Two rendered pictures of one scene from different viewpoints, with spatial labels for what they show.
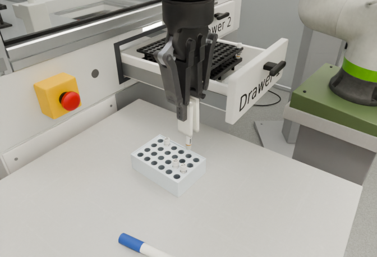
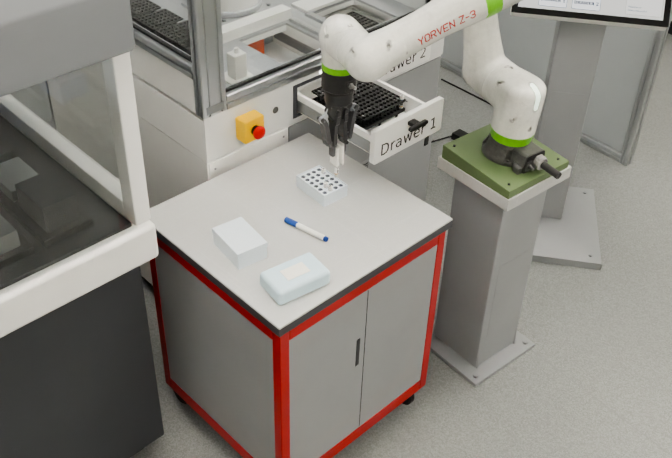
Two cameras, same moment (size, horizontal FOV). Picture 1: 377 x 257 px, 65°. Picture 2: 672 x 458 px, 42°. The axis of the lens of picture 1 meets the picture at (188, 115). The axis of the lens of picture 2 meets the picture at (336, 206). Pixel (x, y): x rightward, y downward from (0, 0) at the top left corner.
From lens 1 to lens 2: 1.84 m
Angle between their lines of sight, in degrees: 9
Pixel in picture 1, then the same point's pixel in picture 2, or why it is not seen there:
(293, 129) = not seen: hidden behind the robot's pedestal
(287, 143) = not seen: hidden behind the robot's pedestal
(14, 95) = (224, 124)
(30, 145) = (224, 160)
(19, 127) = (221, 146)
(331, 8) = (478, 78)
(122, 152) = (289, 175)
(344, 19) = (485, 90)
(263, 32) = (539, 28)
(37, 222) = (236, 206)
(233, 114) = (373, 157)
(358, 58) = (494, 124)
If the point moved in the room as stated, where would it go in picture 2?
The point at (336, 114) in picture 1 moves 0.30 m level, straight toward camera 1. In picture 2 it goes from (471, 169) to (406, 215)
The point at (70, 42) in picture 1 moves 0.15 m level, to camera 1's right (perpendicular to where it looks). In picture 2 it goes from (262, 87) to (313, 94)
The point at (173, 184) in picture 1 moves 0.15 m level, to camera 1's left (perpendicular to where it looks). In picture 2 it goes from (321, 197) to (268, 190)
